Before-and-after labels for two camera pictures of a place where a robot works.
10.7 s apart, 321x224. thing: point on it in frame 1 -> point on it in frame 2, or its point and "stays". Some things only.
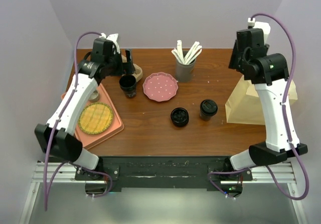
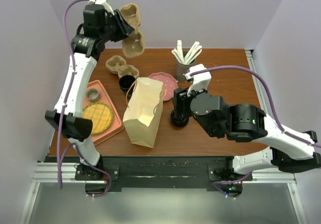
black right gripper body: [236, 62] -> [183, 96]
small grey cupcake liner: [95, 96] stays
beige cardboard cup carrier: [138, 72] -> [134, 46]
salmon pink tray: [88, 140] stays
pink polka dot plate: [160, 87] stays
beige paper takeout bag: [244, 105] -> [144, 117]
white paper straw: [195, 50] stays
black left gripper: [125, 68] -> [124, 28]
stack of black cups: [128, 84] stays
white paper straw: [175, 52] stays
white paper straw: [179, 48] stays
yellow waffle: [95, 118] stays
